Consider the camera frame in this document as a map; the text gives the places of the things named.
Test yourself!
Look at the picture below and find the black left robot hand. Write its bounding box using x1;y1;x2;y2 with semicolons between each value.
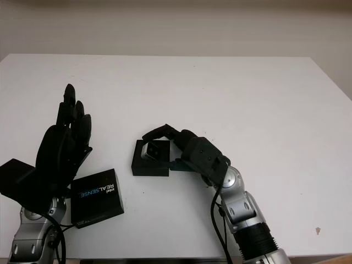
35;84;94;195

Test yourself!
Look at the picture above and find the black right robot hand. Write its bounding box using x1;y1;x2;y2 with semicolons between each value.
141;123;199;173

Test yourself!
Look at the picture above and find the small silver black camera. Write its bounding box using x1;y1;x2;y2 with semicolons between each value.
140;140;161;161

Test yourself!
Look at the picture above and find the black RealSense box lid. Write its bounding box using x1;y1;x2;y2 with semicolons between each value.
70;168;125;229

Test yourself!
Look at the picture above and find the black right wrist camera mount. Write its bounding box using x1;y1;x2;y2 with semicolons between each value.
180;136;231;188

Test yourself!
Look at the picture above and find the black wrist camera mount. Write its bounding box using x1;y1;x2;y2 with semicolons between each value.
0;158;69;212
180;136;231;188

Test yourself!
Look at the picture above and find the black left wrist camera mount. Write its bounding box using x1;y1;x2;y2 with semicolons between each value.
0;158;69;212

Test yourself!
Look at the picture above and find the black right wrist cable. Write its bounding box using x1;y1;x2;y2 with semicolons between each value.
210;186;234;264

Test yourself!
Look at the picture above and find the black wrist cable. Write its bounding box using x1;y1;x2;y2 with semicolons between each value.
210;186;234;264
43;211;78;264

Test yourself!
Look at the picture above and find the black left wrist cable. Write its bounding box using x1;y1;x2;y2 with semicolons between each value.
43;211;78;264

